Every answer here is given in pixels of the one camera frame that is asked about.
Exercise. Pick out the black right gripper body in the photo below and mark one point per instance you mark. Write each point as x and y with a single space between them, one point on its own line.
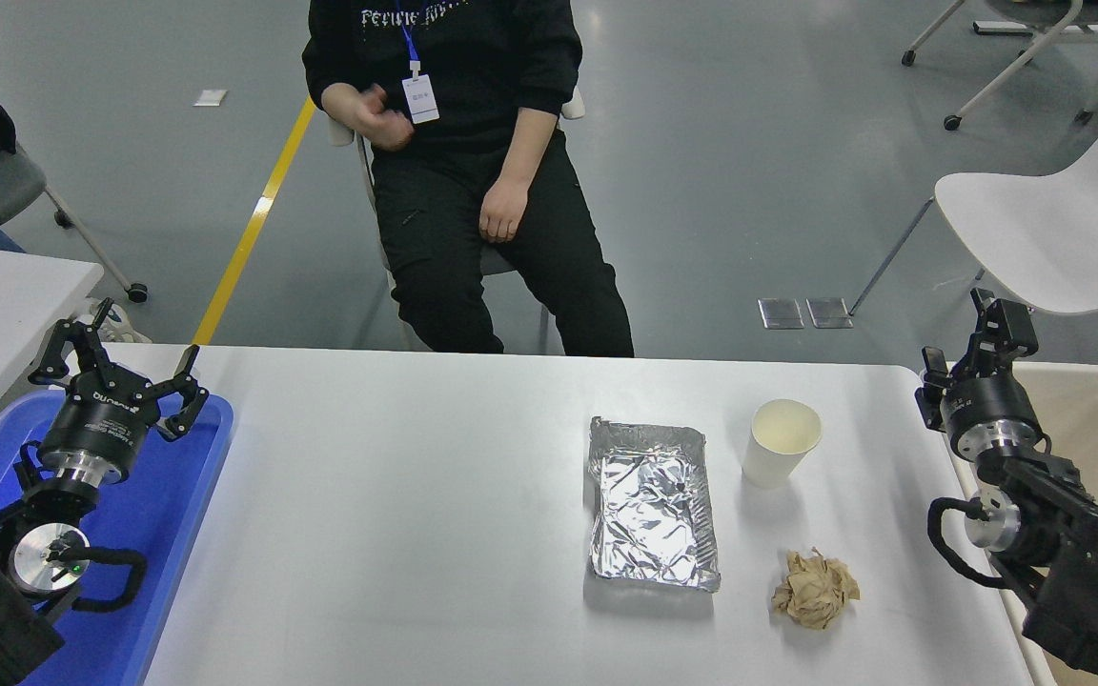
983 400

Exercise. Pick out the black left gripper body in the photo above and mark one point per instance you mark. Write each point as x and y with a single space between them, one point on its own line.
101 419

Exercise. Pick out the white paper cup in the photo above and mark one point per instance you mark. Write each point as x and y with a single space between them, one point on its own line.
778 448

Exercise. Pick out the tan paper ball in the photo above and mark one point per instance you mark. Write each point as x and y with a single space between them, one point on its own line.
816 591

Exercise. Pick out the silver foil tray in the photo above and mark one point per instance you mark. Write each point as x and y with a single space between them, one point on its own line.
654 505

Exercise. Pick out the person's right hand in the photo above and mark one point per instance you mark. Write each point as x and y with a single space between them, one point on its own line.
382 119

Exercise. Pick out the person's left hand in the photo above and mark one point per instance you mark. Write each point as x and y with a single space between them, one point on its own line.
503 210

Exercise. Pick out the white shoe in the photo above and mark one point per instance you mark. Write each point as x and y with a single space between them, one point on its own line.
115 329

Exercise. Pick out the white shell chair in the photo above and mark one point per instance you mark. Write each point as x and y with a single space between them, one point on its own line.
1054 238

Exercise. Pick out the blue plastic tray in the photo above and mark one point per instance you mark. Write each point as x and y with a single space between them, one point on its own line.
168 514

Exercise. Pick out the metal floor plate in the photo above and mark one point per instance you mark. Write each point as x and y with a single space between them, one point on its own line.
829 312
781 313

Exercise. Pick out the grey wheeled chair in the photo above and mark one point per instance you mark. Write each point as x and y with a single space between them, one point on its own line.
15 181

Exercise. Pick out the white paper scrap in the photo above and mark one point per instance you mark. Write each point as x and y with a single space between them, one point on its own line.
211 97

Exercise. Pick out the seated person with badge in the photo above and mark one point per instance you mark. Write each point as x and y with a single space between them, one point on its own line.
454 219

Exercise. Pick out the wheeled white frame chair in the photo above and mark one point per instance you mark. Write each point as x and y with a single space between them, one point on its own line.
1035 38

